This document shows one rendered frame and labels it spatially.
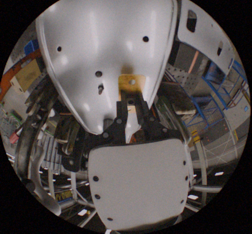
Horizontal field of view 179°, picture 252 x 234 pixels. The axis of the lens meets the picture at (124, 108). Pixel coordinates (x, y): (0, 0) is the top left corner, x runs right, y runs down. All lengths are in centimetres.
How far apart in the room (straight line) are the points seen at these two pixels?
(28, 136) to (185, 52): 35
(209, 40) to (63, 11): 25
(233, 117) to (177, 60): 788
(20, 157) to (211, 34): 41
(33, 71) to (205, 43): 31
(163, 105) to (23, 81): 28
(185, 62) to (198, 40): 6
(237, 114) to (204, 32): 775
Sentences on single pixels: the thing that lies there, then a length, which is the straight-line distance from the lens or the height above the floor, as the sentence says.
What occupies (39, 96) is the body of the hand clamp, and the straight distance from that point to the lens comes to 20.
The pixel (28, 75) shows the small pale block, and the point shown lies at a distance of 16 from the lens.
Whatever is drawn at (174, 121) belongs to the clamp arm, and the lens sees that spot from 19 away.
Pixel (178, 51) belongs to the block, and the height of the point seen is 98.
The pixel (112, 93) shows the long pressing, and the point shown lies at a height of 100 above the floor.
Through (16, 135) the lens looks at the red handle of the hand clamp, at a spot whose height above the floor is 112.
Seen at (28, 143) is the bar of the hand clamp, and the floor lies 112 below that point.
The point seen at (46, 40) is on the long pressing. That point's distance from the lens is 17.
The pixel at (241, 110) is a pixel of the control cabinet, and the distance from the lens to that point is 781.
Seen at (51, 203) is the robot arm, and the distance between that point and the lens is 53.
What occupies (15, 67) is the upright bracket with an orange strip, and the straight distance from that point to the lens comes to 20.
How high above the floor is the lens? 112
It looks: 38 degrees down
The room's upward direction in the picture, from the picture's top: 175 degrees clockwise
